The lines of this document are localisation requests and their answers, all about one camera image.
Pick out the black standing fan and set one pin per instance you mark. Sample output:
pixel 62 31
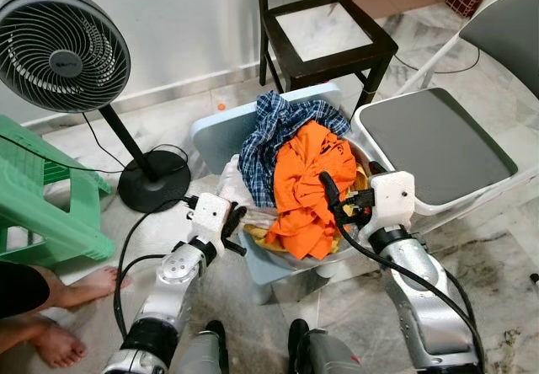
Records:
pixel 63 50

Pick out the person black shorts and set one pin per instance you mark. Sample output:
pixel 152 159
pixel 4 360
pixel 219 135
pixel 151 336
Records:
pixel 21 290

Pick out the blue plaid garment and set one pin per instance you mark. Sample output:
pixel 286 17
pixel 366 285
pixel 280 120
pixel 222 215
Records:
pixel 269 138

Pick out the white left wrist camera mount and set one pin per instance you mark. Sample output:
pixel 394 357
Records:
pixel 210 216

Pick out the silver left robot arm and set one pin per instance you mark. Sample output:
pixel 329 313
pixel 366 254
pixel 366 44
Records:
pixel 181 269

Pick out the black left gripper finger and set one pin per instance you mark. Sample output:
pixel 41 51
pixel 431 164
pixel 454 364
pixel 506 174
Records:
pixel 240 216

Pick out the person bare leg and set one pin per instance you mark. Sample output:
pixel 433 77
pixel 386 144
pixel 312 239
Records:
pixel 84 288
pixel 50 344

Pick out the light blue child chair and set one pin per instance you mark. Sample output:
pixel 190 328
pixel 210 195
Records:
pixel 219 130

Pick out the grey white folding chair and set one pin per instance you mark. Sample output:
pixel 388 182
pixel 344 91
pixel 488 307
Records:
pixel 438 142

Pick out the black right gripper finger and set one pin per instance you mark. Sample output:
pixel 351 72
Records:
pixel 330 193

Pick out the dark wooden chair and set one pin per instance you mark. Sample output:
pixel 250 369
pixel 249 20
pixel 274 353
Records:
pixel 337 64

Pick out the orange garment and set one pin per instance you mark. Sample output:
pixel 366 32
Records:
pixel 307 189

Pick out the green plastic stool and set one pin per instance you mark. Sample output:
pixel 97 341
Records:
pixel 50 214

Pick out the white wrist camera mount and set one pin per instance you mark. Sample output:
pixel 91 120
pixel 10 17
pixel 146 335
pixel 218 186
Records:
pixel 393 199
pixel 210 216

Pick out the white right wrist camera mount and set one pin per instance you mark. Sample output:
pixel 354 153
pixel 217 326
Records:
pixel 393 199

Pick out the robot right leg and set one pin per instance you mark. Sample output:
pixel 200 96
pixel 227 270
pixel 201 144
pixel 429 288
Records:
pixel 324 355

